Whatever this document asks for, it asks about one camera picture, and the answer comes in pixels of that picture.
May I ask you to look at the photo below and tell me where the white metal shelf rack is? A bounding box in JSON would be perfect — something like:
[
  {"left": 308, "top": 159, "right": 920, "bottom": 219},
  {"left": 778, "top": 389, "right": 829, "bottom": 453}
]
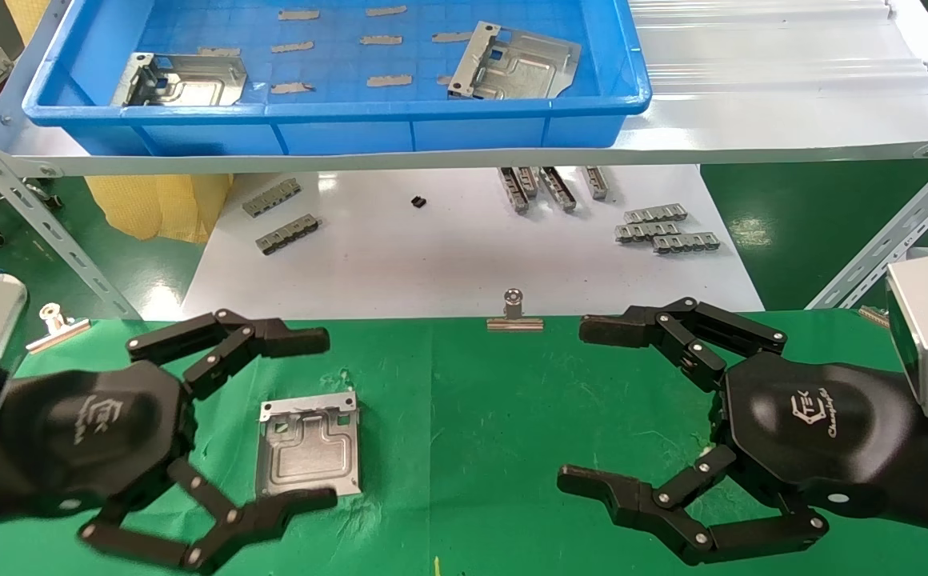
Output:
[{"left": 0, "top": 0, "right": 928, "bottom": 321}]

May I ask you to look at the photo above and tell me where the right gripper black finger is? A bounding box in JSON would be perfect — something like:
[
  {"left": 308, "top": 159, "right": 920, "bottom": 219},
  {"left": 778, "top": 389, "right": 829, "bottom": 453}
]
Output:
[
  {"left": 557, "top": 444, "right": 829, "bottom": 566},
  {"left": 578, "top": 298, "right": 787, "bottom": 393}
]

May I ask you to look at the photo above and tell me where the green table cloth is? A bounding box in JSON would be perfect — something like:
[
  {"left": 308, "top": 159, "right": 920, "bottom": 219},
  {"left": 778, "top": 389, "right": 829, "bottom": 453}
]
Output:
[{"left": 0, "top": 310, "right": 928, "bottom": 576}]

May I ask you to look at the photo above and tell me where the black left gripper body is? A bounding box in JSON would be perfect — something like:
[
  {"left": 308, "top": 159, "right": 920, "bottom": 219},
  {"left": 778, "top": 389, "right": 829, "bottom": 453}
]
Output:
[{"left": 0, "top": 360, "right": 197, "bottom": 519}]

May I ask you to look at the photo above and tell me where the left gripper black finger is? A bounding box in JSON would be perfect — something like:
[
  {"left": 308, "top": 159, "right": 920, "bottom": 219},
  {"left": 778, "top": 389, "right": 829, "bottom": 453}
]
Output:
[
  {"left": 126, "top": 308, "right": 330, "bottom": 401},
  {"left": 78, "top": 458, "right": 339, "bottom": 575}
]

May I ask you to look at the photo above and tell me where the stamped metal plate part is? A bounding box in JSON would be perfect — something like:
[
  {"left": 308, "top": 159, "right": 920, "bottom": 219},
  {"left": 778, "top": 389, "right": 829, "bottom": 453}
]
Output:
[
  {"left": 254, "top": 390, "right": 362, "bottom": 498},
  {"left": 110, "top": 52, "right": 248, "bottom": 107},
  {"left": 447, "top": 21, "right": 582, "bottom": 100}
]

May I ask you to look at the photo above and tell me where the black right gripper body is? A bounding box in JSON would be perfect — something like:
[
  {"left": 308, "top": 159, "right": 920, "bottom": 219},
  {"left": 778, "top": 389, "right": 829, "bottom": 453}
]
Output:
[{"left": 708, "top": 352, "right": 921, "bottom": 521}]

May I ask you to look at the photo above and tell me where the grey terminal strips right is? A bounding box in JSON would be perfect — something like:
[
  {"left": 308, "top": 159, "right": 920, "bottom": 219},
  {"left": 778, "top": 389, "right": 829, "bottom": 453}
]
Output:
[{"left": 653, "top": 232, "right": 721, "bottom": 255}]

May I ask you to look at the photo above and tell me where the blue plastic bin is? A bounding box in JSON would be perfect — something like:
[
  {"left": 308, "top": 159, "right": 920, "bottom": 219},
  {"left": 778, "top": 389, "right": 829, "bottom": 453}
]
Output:
[{"left": 22, "top": 0, "right": 653, "bottom": 157}]

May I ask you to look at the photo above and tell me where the light grey metal block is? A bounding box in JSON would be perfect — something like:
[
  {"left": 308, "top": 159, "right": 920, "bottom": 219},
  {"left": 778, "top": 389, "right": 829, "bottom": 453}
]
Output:
[{"left": 242, "top": 178, "right": 302, "bottom": 218}]

